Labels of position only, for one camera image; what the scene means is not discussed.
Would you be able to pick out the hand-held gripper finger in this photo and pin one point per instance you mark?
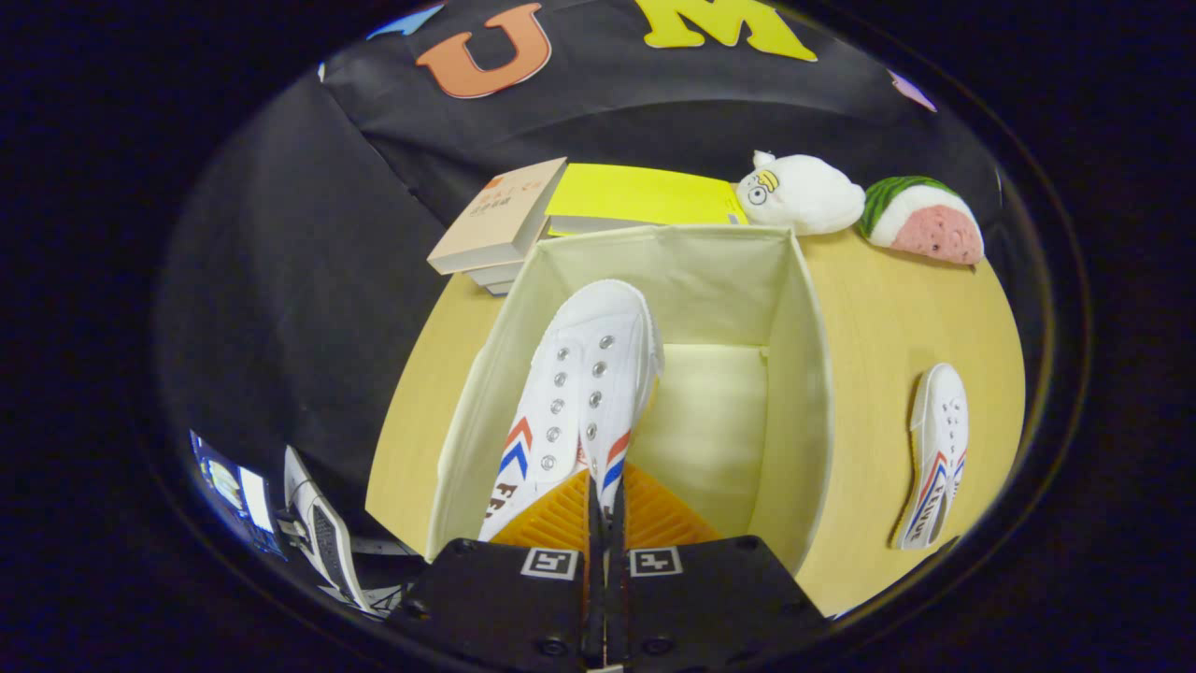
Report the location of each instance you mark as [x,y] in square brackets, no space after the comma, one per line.
[614,608]
[594,608]

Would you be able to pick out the white canvas shoe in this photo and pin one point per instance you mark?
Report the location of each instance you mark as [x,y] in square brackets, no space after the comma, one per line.
[598,327]
[939,421]

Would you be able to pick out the grey-green fabric storage box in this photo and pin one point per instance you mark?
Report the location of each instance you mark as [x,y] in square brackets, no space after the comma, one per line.
[710,280]

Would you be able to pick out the white keyboard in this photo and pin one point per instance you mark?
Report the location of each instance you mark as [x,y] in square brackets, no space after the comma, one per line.
[327,542]

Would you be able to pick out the pale book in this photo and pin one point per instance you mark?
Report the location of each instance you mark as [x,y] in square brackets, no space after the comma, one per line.
[495,276]

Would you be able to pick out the lit computer screen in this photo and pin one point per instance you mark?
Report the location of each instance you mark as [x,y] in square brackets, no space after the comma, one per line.
[234,486]

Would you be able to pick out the beige book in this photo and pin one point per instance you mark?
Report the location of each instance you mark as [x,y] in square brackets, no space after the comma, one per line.
[500,215]

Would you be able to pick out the yellow book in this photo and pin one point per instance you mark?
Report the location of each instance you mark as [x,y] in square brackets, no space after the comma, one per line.
[635,193]

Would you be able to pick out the white plush toy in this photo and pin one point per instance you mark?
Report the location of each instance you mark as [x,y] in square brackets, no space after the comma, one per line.
[808,196]

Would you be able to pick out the watermelon slice plush toy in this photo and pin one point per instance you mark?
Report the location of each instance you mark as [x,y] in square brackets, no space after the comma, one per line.
[930,224]

